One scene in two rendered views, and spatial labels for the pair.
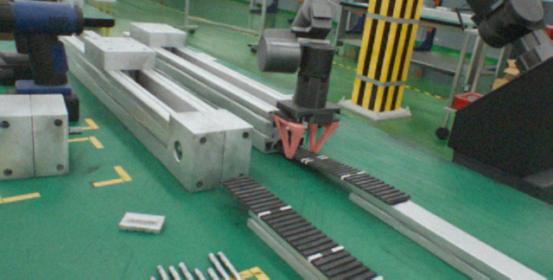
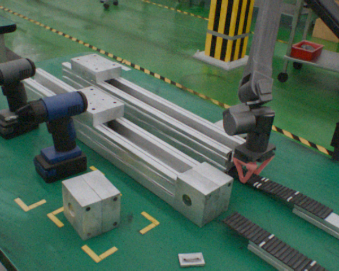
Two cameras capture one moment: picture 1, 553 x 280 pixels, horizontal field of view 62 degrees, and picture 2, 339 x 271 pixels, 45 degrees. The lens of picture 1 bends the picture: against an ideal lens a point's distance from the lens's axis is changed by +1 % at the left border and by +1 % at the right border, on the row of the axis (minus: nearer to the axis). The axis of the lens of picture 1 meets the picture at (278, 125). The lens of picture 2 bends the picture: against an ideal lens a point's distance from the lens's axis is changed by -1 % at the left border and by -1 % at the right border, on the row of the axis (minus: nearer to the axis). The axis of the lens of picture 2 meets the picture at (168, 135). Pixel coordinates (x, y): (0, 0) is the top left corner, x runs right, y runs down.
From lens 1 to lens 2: 45 cm
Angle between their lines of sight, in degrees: 14
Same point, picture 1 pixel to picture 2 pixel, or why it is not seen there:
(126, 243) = not seen: outside the picture
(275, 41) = (239, 116)
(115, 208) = (166, 250)
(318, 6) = (263, 85)
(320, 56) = (268, 121)
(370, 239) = (317, 244)
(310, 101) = (260, 148)
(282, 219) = (274, 247)
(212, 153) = (213, 201)
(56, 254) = not seen: outside the picture
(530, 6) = not seen: outside the picture
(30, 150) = (100, 219)
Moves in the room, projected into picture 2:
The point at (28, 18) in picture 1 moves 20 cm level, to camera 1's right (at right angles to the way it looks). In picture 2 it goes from (55, 112) to (140, 114)
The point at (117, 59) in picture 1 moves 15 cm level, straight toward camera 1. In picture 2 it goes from (101, 116) to (120, 142)
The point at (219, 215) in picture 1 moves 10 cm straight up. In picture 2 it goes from (227, 243) to (235, 208)
